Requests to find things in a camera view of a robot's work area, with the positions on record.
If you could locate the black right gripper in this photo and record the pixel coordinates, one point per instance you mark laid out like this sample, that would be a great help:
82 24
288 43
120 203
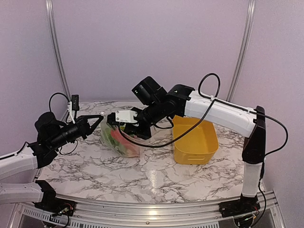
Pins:
130 128

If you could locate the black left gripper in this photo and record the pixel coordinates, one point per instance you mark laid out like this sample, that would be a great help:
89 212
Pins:
81 124

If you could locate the clear zip top bag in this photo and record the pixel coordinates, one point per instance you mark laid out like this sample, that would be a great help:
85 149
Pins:
123 128

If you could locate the green grapes toy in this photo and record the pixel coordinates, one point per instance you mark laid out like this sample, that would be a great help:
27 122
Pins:
111 142

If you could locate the orange carrot toy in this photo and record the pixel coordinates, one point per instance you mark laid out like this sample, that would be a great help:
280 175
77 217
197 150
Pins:
124 145

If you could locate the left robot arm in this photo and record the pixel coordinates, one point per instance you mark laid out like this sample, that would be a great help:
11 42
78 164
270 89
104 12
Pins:
22 160

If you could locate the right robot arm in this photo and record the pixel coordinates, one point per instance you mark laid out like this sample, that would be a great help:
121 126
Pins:
187 102

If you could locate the yellow plastic basket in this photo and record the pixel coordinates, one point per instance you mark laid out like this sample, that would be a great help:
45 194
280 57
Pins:
198 146

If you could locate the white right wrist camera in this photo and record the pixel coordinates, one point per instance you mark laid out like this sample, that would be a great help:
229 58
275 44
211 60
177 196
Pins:
126 116

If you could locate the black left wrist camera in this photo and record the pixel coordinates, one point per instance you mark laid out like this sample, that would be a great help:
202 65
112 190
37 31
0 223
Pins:
73 108

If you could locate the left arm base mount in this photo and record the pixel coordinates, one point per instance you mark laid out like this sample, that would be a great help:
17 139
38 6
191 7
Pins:
57 206

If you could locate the aluminium front rail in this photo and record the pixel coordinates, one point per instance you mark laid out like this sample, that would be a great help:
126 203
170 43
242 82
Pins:
91 213

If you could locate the left aluminium frame post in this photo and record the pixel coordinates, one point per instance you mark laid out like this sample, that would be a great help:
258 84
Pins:
55 43

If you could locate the aluminium frame post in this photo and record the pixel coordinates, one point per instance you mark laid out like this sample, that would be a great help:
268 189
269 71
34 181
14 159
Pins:
243 48
55 43

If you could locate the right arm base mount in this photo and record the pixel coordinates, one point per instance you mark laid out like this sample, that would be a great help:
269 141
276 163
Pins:
237 207

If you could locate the right aluminium frame post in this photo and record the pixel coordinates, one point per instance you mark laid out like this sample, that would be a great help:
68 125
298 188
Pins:
243 48

